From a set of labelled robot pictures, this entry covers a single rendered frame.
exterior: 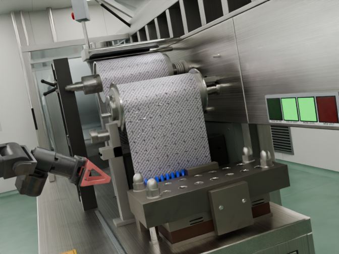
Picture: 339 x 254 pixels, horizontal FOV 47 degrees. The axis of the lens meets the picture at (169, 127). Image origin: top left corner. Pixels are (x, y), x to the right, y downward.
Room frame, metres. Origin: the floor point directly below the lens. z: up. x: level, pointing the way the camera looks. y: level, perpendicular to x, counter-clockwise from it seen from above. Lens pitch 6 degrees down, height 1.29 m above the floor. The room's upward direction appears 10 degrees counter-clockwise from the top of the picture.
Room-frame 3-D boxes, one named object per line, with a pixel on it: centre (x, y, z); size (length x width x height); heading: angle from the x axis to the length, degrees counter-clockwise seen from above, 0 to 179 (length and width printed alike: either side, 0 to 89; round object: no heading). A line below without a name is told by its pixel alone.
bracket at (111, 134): (1.14, 0.19, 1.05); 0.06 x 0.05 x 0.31; 108
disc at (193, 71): (1.20, -0.10, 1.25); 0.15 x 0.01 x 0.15; 18
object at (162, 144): (1.10, 0.01, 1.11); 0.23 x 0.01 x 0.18; 108
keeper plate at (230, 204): (0.92, -0.12, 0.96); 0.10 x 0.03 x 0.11; 108
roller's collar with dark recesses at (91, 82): (1.35, 0.24, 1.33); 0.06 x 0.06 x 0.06; 18
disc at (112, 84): (1.12, 0.14, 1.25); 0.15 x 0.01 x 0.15; 18
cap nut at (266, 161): (1.01, -0.24, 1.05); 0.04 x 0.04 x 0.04
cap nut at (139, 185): (1.00, 0.10, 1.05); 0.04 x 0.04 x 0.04
